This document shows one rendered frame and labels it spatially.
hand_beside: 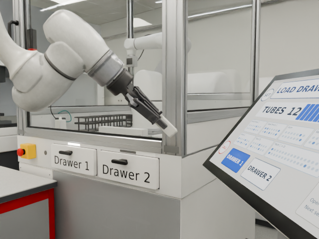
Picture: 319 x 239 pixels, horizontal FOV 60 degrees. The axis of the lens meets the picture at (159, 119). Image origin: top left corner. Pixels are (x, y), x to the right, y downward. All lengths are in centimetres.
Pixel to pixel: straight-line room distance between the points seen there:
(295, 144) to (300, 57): 357
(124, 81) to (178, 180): 40
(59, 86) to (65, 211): 80
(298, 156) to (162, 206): 64
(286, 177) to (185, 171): 55
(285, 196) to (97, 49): 52
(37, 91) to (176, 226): 62
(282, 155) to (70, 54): 52
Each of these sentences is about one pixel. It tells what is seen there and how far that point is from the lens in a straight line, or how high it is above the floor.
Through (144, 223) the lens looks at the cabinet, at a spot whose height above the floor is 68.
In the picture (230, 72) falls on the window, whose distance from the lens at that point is 139.
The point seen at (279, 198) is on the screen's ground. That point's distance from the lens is 45.
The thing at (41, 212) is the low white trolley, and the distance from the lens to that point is 141.
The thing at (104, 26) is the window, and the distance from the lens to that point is 119.
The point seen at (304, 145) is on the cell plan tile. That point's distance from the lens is 50.
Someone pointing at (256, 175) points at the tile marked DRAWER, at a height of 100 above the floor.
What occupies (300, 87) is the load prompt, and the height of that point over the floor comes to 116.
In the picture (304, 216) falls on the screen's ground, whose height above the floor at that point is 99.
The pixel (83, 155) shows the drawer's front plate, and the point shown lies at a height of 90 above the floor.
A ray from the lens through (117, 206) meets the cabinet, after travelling 117.
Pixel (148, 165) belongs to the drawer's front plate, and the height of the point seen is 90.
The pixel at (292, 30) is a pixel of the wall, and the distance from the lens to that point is 415.
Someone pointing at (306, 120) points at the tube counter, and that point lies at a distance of 55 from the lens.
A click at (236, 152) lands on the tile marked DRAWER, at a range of 64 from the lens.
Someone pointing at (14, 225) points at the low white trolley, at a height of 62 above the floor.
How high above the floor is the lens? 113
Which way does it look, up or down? 4 degrees down
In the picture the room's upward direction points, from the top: straight up
